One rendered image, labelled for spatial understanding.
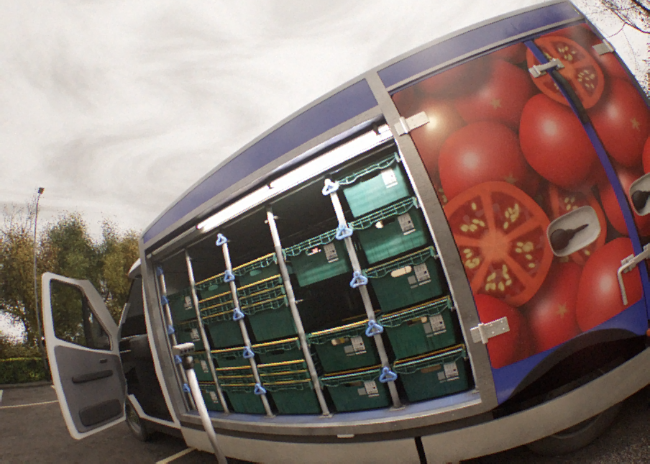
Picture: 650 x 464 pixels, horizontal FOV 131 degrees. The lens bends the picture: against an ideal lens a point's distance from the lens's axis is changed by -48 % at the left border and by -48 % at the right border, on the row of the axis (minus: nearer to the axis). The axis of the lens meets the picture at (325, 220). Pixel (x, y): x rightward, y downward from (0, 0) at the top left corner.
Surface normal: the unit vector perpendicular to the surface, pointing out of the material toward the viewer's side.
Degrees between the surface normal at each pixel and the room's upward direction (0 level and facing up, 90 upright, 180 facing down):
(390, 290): 91
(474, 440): 90
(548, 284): 90
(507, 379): 90
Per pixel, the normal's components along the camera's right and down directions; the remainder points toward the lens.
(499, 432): -0.44, -0.13
